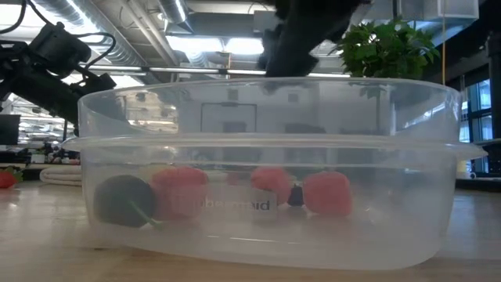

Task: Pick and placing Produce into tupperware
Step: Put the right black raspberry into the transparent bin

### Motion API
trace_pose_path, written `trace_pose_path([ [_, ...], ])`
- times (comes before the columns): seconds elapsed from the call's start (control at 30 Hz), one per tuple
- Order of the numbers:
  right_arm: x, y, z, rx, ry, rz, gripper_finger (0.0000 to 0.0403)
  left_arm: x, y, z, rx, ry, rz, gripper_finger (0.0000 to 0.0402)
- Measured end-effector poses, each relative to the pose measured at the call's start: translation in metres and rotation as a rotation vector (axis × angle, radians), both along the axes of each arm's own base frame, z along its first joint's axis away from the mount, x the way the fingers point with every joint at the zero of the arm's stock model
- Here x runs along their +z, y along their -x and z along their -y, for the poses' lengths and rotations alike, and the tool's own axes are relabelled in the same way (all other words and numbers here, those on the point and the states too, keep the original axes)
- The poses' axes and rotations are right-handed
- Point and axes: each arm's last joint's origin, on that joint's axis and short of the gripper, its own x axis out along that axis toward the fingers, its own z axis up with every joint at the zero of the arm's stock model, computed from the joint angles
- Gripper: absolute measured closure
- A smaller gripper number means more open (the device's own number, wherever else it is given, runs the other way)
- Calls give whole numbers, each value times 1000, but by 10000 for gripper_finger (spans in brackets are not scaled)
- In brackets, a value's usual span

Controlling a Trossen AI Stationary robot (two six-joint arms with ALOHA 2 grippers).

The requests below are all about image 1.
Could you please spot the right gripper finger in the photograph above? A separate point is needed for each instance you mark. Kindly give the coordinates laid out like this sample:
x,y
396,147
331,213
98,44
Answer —
x,y
267,43
293,55

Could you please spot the red strawberry with leaves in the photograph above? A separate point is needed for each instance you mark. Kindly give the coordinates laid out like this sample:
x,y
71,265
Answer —
x,y
7,179

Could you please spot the dark cherry with stem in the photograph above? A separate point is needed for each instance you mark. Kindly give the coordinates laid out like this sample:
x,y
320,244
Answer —
x,y
123,199

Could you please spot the pink raspberry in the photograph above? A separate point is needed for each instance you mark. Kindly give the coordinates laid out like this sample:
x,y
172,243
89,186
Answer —
x,y
272,184
328,192

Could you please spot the small dark blueberry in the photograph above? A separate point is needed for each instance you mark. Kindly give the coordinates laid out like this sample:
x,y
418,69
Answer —
x,y
296,196

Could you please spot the red raspberry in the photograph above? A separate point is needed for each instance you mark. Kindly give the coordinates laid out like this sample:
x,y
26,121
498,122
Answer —
x,y
180,192

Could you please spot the clear plastic tupperware container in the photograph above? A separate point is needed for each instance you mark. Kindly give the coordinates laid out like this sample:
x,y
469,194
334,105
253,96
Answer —
x,y
391,219

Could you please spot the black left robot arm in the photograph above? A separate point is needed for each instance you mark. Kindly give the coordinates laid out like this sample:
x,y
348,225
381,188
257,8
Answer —
x,y
55,49

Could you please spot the dark display panel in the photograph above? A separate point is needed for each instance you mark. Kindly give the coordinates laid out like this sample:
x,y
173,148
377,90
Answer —
x,y
9,129

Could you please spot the green leafy plant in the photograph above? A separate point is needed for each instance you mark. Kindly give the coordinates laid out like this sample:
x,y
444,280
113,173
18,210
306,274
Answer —
x,y
383,51

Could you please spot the white checked folded towel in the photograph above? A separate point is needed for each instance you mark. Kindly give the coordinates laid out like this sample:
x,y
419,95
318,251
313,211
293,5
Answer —
x,y
58,176

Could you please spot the long ceiling light bar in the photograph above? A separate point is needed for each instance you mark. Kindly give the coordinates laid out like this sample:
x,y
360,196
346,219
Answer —
x,y
188,70

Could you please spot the white ceiling box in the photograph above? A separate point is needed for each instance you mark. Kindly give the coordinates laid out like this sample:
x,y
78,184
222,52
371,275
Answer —
x,y
450,9

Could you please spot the yellow canister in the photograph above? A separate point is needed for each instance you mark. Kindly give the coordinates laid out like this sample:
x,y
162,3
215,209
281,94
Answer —
x,y
462,168

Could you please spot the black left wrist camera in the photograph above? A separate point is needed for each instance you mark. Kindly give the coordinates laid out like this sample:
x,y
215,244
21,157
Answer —
x,y
98,84

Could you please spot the wide silver ventilation duct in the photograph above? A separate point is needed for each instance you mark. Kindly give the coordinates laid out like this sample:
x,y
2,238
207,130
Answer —
x,y
125,51

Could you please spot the narrow silver ventilation duct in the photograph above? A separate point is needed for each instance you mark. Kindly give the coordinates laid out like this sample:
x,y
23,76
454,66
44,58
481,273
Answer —
x,y
174,11

